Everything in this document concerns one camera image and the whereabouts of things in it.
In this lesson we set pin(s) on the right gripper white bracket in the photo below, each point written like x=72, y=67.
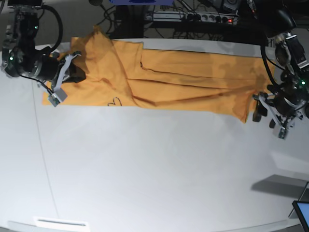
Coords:
x=51, y=73

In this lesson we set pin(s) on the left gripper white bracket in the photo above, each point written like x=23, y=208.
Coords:
x=283, y=112

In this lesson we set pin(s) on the orange T-shirt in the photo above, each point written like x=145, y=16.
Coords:
x=129, y=75

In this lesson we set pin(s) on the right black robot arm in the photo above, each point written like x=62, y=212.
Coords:
x=20, y=58

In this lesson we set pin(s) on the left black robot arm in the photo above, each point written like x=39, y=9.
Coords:
x=278, y=23

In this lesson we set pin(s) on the grey tablet stand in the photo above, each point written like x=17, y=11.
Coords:
x=303, y=197

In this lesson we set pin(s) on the tablet with blue screen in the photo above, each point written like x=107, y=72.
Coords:
x=302, y=210

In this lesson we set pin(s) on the white power strip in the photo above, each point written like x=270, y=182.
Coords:
x=206, y=17

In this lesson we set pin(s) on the white flat label strip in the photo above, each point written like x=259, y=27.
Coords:
x=39, y=221

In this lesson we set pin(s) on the black table frame post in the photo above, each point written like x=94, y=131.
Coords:
x=131, y=19

